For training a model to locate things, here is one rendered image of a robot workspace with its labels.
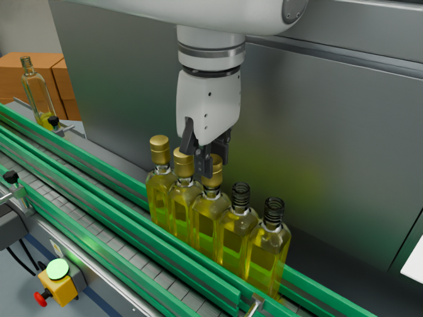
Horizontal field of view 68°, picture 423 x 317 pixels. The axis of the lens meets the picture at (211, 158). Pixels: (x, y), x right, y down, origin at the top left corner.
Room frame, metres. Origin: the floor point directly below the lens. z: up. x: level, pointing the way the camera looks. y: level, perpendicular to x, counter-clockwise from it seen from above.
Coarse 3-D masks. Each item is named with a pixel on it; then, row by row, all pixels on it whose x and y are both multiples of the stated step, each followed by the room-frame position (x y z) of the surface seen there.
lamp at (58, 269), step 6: (48, 264) 0.43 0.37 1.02; (54, 264) 0.42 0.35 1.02; (60, 264) 0.43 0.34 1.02; (66, 264) 0.43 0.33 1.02; (48, 270) 0.41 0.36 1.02; (54, 270) 0.41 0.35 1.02; (60, 270) 0.41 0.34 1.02; (66, 270) 0.42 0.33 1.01; (48, 276) 0.41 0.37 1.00; (54, 276) 0.40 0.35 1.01; (60, 276) 0.41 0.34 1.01
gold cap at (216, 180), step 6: (210, 156) 0.41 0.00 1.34; (216, 156) 0.41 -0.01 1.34; (216, 162) 0.39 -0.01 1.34; (216, 168) 0.38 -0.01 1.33; (216, 174) 0.38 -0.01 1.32; (204, 180) 0.39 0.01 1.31; (210, 180) 0.38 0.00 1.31; (216, 180) 0.39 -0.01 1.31; (210, 186) 0.38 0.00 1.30; (216, 186) 0.38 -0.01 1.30
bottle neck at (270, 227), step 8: (272, 200) 0.34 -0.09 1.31; (280, 200) 0.34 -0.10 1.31; (264, 208) 0.33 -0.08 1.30; (272, 208) 0.32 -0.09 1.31; (280, 208) 0.32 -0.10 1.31; (264, 216) 0.33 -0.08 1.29; (272, 216) 0.32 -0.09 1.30; (280, 216) 0.32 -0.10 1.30; (264, 224) 0.32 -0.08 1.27; (272, 224) 0.32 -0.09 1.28; (280, 224) 0.32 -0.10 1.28; (272, 232) 0.32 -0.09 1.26
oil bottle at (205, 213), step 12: (192, 204) 0.40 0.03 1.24; (204, 204) 0.38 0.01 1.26; (216, 204) 0.38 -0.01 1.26; (228, 204) 0.40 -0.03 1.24; (192, 216) 0.39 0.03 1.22; (204, 216) 0.38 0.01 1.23; (216, 216) 0.37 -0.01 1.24; (204, 228) 0.38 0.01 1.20; (216, 228) 0.37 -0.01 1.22; (204, 240) 0.38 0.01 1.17; (216, 240) 0.37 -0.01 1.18; (204, 252) 0.38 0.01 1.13; (216, 252) 0.37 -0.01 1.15
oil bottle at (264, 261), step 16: (256, 224) 0.34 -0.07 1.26; (256, 240) 0.31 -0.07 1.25; (272, 240) 0.31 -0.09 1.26; (288, 240) 0.32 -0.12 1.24; (256, 256) 0.31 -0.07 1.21; (272, 256) 0.30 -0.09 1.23; (256, 272) 0.31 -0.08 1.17; (272, 272) 0.29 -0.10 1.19; (256, 288) 0.31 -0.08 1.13; (272, 288) 0.30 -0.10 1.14
